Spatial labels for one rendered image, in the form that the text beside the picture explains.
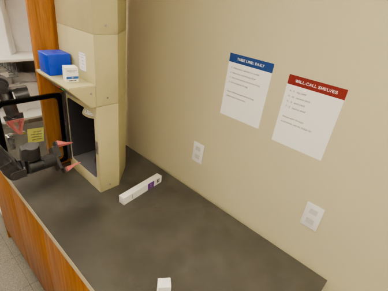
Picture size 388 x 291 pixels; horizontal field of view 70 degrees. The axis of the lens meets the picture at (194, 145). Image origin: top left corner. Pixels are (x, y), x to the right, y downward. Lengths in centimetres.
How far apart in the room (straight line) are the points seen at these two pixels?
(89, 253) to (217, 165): 70
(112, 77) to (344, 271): 125
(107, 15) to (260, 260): 118
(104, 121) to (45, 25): 52
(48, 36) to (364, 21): 129
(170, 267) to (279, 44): 95
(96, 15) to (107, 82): 27
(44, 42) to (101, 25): 40
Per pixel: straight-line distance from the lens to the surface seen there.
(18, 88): 159
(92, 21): 122
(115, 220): 138
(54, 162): 133
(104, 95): 131
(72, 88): 123
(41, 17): 154
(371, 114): 106
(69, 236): 134
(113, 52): 129
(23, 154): 128
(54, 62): 139
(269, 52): 116
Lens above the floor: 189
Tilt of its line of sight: 28 degrees down
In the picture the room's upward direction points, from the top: 8 degrees clockwise
